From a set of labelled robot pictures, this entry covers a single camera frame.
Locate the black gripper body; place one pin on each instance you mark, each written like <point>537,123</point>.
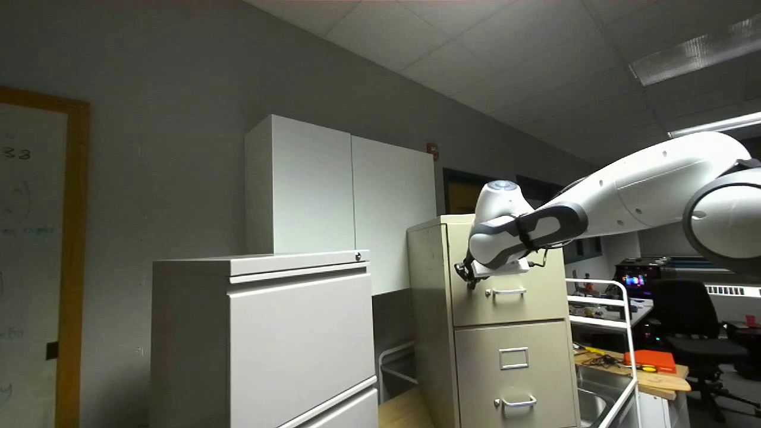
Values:
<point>470,273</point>

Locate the beige filing cabinet drawer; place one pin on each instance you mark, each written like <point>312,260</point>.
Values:
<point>514,299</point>

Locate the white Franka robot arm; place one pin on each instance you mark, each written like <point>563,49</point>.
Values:
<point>633,198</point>

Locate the beige metal filing cabinet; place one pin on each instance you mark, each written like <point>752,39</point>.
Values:
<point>490,357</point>

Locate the tall white storage cabinet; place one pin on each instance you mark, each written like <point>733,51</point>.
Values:
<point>318,192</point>

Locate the white lateral file cabinet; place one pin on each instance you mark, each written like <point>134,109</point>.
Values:
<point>300,348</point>

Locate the dark door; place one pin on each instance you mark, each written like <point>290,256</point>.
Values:
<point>463,194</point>

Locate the black device with lit leds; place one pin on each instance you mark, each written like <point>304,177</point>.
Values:
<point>633,278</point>

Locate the orange tool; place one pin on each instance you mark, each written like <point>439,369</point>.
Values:
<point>653,362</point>

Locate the wooden workbench board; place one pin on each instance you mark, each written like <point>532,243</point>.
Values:
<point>662,382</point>

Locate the black office chair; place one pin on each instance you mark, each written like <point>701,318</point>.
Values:
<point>690,324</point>

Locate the black desk with striped edge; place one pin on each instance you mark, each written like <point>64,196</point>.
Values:
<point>738,286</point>

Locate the narrow ceiling light strip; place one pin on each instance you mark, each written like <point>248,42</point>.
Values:
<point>715,125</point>

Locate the long ceiling light panel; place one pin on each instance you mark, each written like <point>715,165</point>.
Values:
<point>699,49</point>

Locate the wood framed whiteboard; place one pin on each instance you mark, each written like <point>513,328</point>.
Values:
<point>31,263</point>

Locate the white metal rail frame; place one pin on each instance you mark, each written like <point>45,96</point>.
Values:
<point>393,369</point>

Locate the white metal cart frame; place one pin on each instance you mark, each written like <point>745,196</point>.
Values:
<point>630,333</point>

